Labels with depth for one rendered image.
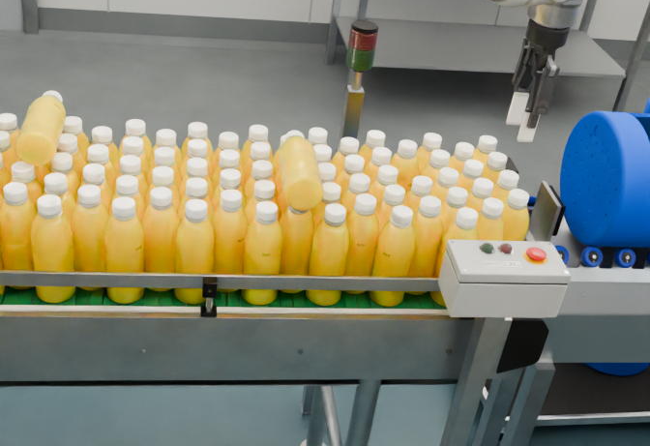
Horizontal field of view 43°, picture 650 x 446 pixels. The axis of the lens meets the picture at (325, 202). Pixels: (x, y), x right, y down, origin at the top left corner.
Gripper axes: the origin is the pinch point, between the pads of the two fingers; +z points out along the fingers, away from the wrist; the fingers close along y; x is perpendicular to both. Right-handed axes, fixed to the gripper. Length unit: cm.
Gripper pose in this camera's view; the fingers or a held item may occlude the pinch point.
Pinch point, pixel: (522, 119)
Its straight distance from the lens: 168.1
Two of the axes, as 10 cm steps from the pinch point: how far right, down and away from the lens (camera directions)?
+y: -1.3, -5.6, 8.2
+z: -1.2, 8.3, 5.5
